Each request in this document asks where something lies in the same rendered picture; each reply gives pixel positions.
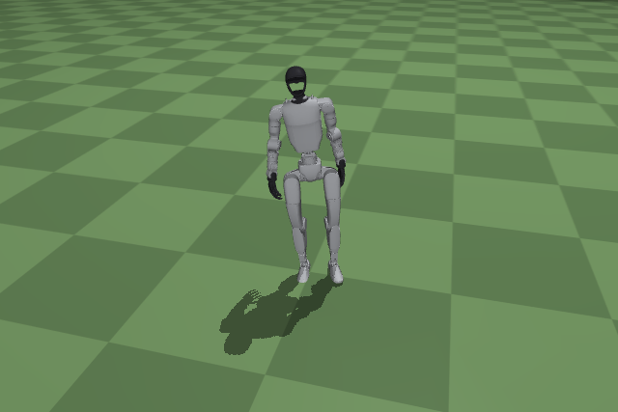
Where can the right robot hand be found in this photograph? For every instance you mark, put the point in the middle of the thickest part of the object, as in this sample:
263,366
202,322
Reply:
272,186

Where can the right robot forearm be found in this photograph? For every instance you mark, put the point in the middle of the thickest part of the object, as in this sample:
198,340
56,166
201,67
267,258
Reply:
272,161

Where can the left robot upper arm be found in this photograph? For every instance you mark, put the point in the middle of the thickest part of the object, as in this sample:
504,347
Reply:
326,106

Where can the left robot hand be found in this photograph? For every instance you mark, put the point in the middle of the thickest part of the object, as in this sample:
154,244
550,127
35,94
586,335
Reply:
341,171

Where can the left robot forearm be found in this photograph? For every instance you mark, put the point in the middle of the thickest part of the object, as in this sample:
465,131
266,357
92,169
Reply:
338,150

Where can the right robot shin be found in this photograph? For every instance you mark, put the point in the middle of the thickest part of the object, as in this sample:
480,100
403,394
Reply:
300,241

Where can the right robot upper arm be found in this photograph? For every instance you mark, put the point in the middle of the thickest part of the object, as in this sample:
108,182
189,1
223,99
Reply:
275,114

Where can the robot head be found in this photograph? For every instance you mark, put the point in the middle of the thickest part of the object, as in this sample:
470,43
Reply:
295,75

